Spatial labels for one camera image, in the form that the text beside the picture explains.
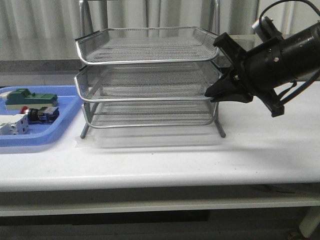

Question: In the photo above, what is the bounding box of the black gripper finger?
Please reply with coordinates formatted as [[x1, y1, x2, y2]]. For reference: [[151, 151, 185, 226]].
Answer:
[[204, 68, 237, 98], [209, 91, 253, 103]]

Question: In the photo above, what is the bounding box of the white circuit breaker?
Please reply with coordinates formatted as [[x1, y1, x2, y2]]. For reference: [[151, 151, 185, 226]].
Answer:
[[0, 114, 29, 136]]

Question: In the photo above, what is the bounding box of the grey pleated curtain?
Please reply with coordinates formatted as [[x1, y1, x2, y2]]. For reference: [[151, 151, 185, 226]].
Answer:
[[0, 0, 320, 61]]

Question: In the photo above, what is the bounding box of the red emergency stop button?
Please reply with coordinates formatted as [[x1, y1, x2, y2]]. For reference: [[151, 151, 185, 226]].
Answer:
[[19, 106, 60, 125]]

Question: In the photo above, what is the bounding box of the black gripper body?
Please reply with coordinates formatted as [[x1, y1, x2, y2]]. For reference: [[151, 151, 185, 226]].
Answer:
[[213, 32, 285, 117]]

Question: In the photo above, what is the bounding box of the green terminal block module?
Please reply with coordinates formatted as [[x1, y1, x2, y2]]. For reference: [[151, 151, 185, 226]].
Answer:
[[5, 88, 58, 110]]

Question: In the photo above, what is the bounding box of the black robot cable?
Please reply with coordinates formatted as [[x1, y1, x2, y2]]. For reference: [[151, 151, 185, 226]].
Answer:
[[257, 0, 320, 107]]

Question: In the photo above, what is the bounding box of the blue plastic tray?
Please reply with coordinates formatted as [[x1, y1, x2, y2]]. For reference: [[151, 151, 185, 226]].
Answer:
[[0, 85, 82, 147]]

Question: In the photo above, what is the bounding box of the grey metal rack frame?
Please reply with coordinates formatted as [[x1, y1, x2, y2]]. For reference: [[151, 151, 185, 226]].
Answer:
[[78, 0, 227, 140]]

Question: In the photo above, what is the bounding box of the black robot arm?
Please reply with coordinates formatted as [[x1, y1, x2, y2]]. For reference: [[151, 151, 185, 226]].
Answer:
[[204, 17, 320, 117]]

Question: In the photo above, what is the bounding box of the grey stone counter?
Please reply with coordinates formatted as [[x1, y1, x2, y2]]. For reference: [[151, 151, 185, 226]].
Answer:
[[0, 33, 320, 87]]

